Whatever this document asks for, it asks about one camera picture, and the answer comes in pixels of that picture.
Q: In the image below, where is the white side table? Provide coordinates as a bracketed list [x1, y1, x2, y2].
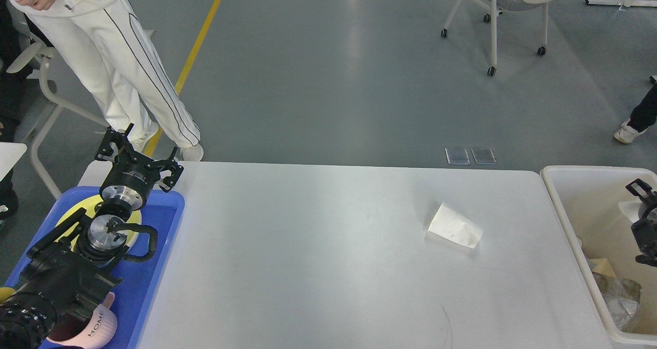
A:
[0, 142, 27, 181]

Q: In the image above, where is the pink mug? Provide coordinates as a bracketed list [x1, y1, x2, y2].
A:
[47, 292, 118, 348]

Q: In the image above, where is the black jacket on chair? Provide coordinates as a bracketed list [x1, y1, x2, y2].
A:
[0, 0, 31, 134]

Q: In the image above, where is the white paper cup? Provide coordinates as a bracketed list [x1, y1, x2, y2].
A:
[428, 202, 484, 249]
[618, 200, 643, 223]

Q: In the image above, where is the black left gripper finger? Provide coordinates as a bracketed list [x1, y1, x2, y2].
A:
[154, 146, 184, 192]
[94, 124, 134, 164]

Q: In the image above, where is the yellow plastic plate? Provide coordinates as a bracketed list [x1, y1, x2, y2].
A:
[56, 195, 142, 248]

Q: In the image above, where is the blue plastic tray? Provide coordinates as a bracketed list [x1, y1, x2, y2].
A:
[2, 187, 185, 348]

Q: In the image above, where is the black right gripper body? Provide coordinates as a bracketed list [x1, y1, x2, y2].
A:
[631, 201, 656, 260]

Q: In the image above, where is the white plastic bin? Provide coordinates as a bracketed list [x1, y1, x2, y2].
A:
[540, 166, 656, 346]

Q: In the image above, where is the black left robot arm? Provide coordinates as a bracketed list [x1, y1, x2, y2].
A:
[2, 127, 184, 348]

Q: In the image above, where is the person in dark trousers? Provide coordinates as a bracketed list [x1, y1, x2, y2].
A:
[614, 82, 656, 145]

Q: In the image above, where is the foil wrapper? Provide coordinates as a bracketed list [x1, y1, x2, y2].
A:
[593, 272, 643, 333]

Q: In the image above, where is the white chair at left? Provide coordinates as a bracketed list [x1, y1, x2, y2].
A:
[7, 32, 105, 199]

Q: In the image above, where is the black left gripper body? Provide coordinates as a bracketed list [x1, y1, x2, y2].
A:
[99, 162, 160, 208]

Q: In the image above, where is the person in white trousers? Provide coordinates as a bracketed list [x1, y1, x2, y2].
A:
[10, 0, 204, 162]

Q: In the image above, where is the floor socket plate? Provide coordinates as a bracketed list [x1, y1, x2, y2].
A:
[445, 147, 470, 166]
[470, 147, 497, 166]

